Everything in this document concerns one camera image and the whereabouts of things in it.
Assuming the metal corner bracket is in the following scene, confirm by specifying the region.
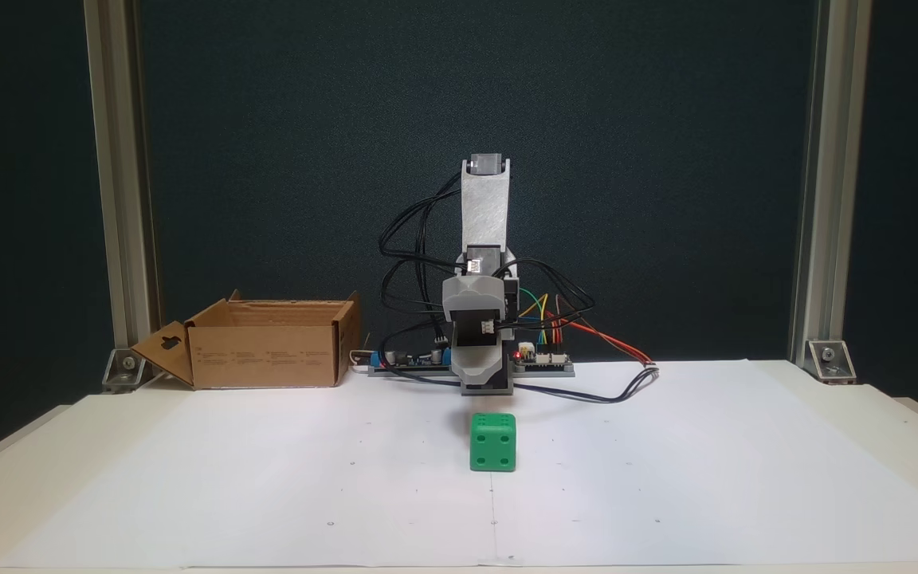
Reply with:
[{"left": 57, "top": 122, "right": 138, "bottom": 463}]
[
  {"left": 100, "top": 347, "right": 149, "bottom": 394},
  {"left": 806, "top": 339, "right": 858, "bottom": 385}
]

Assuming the green die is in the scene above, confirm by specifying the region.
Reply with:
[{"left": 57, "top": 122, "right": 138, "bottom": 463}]
[{"left": 469, "top": 412, "right": 517, "bottom": 473}]

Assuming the brown cardboard box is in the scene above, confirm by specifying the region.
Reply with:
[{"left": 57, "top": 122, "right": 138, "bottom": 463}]
[{"left": 131, "top": 291, "right": 363, "bottom": 391}]

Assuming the black looped motor cable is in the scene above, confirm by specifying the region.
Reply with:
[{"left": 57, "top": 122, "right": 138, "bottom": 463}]
[
  {"left": 378, "top": 170, "right": 465, "bottom": 353},
  {"left": 507, "top": 258, "right": 597, "bottom": 324}
]

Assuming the motor controller circuit board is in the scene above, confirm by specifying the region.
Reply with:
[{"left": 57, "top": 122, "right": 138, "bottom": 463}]
[{"left": 513, "top": 340, "right": 572, "bottom": 370}]

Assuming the green jumper wire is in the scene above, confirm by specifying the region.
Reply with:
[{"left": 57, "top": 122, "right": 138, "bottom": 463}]
[{"left": 518, "top": 292, "right": 547, "bottom": 345}]

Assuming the black cable with white connector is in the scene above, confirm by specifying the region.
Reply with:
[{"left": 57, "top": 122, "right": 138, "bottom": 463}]
[{"left": 382, "top": 361, "right": 660, "bottom": 405}]

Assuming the grey mounting plate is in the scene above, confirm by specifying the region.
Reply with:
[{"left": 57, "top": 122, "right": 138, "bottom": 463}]
[{"left": 367, "top": 363, "right": 576, "bottom": 378}]

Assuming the red orange wire pair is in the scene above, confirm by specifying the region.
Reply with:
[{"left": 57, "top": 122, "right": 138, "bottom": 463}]
[{"left": 559, "top": 315, "right": 656, "bottom": 368}]

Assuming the blue power circuit board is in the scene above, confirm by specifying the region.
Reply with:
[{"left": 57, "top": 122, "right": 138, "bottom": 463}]
[{"left": 374, "top": 346, "right": 453, "bottom": 372}]

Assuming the yellow jumper wire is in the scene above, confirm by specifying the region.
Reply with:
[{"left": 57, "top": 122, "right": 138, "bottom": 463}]
[{"left": 524, "top": 293, "right": 551, "bottom": 345}]

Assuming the aluminium frame post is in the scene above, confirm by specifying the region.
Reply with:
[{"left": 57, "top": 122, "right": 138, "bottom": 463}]
[
  {"left": 788, "top": 0, "right": 874, "bottom": 364},
  {"left": 83, "top": 0, "right": 162, "bottom": 353}
]

